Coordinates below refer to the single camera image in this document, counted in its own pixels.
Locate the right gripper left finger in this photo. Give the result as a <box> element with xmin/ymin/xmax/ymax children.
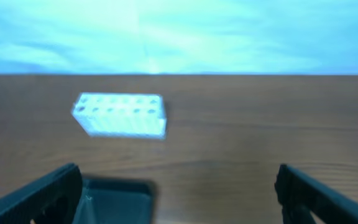
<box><xmin>0</xmin><ymin>162</ymin><xmax>84</xmax><ymax>224</ymax></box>

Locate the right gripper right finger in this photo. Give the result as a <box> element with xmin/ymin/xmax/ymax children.
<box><xmin>273</xmin><ymin>163</ymin><xmax>358</xmax><ymax>224</ymax></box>

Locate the black tray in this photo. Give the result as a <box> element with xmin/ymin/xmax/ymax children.
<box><xmin>71</xmin><ymin>176</ymin><xmax>158</xmax><ymax>224</ymax></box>

